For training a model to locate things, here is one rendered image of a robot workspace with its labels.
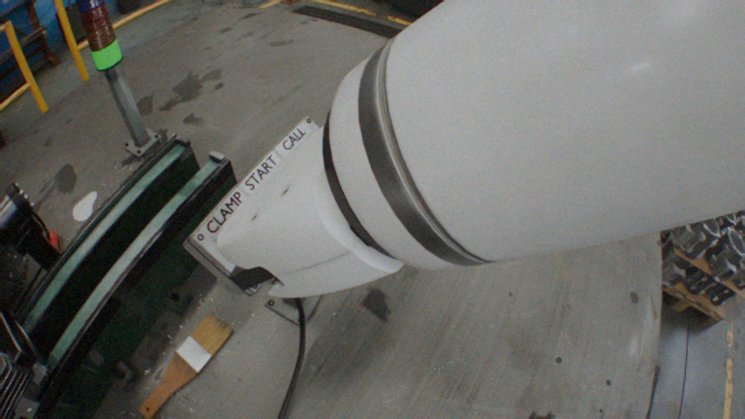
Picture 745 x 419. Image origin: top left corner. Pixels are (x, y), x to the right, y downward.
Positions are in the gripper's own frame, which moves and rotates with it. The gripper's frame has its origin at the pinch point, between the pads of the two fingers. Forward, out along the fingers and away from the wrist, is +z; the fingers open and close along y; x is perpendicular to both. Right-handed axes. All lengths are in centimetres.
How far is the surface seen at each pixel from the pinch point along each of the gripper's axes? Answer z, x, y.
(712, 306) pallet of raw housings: -49, 207, -109
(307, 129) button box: 2.7, -2.4, -12.0
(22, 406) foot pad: 20.0, -7.9, 31.5
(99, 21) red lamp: 32, -46, -17
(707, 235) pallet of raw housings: -45, 141, -110
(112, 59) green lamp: 39, -40, -17
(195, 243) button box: 3.0, -2.9, 3.4
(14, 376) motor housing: 17.6, -10.1, 27.8
